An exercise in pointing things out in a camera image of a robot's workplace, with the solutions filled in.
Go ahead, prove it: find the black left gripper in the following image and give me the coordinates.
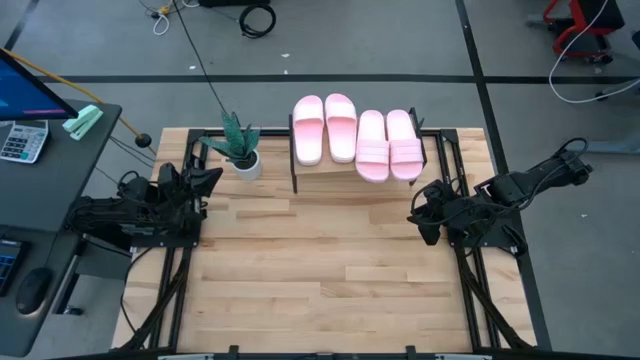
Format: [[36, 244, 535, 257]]
[[157, 162, 224, 204]]

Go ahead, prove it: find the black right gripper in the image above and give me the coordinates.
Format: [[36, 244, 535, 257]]
[[406, 179, 456, 233]]

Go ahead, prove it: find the pink rubber slide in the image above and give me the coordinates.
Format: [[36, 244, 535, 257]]
[[324, 92, 359, 165], [291, 94, 326, 167], [355, 109, 391, 184], [385, 108, 425, 182]]

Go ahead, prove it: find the wooden shelf with black legs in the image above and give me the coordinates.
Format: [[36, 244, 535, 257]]
[[288, 107, 429, 195]]

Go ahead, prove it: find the snake plant in white pot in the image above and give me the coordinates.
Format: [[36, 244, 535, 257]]
[[198, 110, 263, 182]]

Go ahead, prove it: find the mint green stapler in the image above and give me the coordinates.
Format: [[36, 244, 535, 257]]
[[61, 104, 104, 142]]

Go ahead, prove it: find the black office desk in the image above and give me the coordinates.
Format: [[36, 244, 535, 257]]
[[0, 99, 124, 359]]

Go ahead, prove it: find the white desk calculator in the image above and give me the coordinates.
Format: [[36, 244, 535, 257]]
[[0, 119, 50, 165]]

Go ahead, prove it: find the computer monitor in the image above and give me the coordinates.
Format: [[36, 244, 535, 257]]
[[0, 47, 80, 122]]

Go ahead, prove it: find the black computer mouse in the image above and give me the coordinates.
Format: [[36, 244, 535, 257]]
[[14, 267, 54, 317]]

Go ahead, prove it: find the black keyboard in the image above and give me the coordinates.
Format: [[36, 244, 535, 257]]
[[0, 238, 31, 296]]

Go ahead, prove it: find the red and black cart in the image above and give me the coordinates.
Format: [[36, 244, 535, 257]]
[[542, 0, 626, 65]]

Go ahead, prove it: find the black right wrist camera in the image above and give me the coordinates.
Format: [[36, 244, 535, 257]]
[[419, 227, 444, 247]]

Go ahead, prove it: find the yellow cable with black ball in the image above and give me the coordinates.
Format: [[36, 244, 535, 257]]
[[0, 48, 157, 156]]

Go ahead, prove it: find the black aluminium rig frame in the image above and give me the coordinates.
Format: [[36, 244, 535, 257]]
[[112, 127, 554, 360]]

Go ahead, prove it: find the long thin black cable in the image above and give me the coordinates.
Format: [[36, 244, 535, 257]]
[[171, 0, 230, 115]]

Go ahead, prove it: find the short white cable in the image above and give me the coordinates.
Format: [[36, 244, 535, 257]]
[[151, 10, 172, 37]]

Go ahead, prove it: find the coiled black cable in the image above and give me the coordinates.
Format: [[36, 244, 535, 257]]
[[238, 3, 278, 40]]

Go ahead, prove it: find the long white cable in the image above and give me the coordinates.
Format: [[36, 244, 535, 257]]
[[548, 0, 640, 105]]

